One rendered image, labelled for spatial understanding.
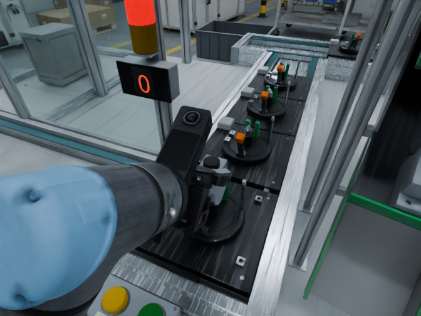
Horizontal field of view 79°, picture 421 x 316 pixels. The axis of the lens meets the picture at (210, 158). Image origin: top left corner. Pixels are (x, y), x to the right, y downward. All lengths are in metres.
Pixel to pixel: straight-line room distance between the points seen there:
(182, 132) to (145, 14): 0.26
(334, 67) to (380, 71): 1.20
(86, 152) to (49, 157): 0.13
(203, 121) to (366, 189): 0.21
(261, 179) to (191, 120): 0.36
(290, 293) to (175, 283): 0.25
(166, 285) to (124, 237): 0.33
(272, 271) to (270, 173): 0.26
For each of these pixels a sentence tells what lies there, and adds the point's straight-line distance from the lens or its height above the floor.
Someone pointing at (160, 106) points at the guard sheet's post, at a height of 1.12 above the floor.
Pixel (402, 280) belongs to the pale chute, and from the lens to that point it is 0.50.
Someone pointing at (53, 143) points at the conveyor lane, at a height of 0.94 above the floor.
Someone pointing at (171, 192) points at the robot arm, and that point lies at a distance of 0.25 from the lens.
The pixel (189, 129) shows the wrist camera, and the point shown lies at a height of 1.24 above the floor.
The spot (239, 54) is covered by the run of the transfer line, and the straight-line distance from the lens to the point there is 1.63.
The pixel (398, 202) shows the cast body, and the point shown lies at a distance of 0.33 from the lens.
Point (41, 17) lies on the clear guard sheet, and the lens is 0.79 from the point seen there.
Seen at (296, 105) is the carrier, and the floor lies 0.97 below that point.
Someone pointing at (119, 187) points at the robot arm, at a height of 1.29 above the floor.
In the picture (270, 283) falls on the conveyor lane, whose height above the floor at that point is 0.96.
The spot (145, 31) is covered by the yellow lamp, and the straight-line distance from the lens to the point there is 0.53.
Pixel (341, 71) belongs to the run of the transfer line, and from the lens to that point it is 1.58.
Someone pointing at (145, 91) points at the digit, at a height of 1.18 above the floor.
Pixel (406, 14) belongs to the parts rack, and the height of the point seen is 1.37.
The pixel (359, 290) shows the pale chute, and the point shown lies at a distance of 0.49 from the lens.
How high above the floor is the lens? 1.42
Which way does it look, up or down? 40 degrees down
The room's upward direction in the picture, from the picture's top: straight up
